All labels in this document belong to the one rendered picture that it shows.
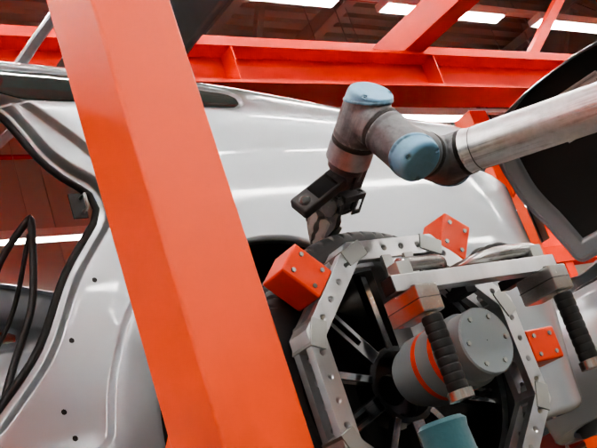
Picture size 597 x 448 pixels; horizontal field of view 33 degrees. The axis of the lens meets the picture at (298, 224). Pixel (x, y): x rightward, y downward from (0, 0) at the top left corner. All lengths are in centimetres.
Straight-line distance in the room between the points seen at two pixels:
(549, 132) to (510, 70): 523
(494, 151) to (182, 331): 69
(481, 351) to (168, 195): 62
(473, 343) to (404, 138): 39
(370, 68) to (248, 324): 466
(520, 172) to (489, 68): 133
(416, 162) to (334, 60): 419
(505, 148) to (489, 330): 34
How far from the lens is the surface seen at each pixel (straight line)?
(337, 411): 179
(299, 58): 586
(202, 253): 165
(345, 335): 200
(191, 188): 169
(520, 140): 191
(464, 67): 679
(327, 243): 204
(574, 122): 187
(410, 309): 171
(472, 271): 184
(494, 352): 187
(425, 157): 188
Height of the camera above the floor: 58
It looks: 18 degrees up
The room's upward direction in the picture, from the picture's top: 19 degrees counter-clockwise
